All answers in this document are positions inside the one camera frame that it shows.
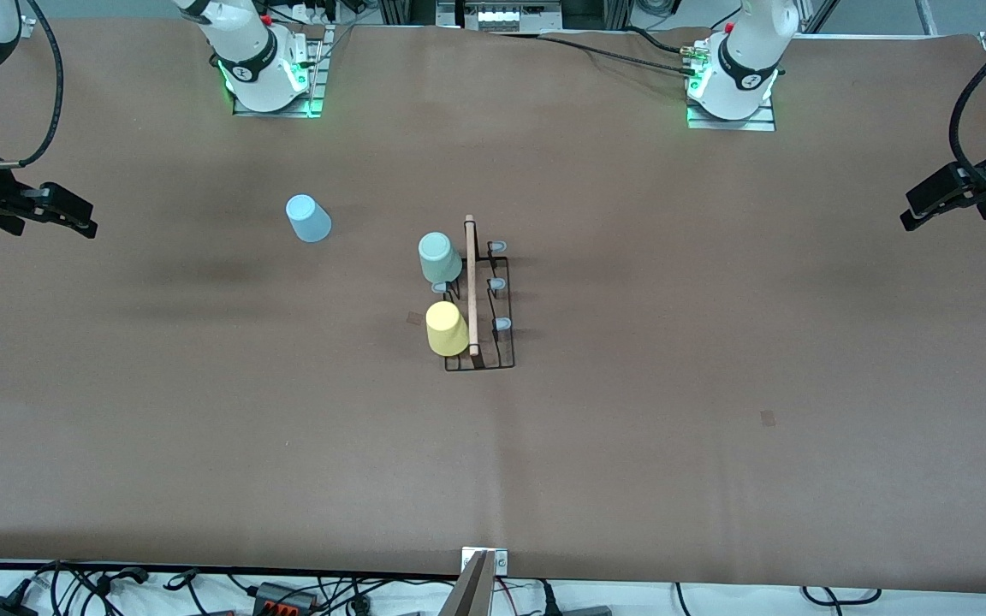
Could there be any sage green plastic cup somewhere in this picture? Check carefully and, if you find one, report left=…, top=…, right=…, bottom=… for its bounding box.
left=418, top=231, right=463, bottom=283

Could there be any yellow plastic cup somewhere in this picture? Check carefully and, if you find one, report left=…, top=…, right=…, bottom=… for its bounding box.
left=425, top=301, right=470, bottom=360

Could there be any black wire cup holder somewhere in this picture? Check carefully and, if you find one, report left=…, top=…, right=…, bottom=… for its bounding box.
left=429, top=214, right=515, bottom=371

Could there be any light blue plastic cup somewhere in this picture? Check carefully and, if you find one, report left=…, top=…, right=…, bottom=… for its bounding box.
left=286, top=194, right=333, bottom=243

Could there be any brown table mat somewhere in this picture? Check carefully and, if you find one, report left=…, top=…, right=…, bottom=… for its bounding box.
left=0, top=24, right=986, bottom=595

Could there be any white power strip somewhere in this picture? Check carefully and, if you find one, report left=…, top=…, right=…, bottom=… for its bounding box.
left=288, top=0, right=350, bottom=27

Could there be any black orange connector block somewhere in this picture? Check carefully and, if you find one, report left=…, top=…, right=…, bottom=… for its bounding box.
left=252, top=582, right=320, bottom=613

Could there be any grey device with white connectors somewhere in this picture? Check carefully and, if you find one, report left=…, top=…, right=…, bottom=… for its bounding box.
left=437, top=0, right=564, bottom=32

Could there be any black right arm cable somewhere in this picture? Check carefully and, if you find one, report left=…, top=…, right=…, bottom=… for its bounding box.
left=21, top=0, right=64, bottom=168

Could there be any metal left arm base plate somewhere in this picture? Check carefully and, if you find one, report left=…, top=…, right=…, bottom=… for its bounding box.
left=686, top=90, right=778, bottom=133

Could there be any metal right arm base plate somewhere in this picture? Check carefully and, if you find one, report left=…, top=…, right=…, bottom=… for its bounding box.
left=232, top=24, right=329, bottom=119

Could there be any thick black table cable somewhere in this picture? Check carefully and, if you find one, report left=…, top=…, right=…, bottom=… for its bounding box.
left=626, top=26, right=692, bottom=56

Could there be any black cable with plug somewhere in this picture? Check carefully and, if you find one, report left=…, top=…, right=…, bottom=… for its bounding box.
left=95, top=566, right=151, bottom=591

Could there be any thin black table cable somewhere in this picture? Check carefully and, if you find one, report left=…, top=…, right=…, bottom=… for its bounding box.
left=493, top=31, right=692, bottom=76

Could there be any black aluminium frame profile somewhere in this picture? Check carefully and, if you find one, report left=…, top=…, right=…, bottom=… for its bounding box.
left=377, top=0, right=438, bottom=27

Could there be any looped black cable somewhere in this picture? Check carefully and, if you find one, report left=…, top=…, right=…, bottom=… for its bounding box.
left=801, top=586, right=883, bottom=607

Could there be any small metal bracket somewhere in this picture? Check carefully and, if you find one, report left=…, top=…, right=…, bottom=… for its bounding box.
left=461, top=548, right=509, bottom=576

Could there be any brown wedge shaped post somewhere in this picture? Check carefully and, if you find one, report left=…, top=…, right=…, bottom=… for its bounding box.
left=437, top=550, right=496, bottom=616

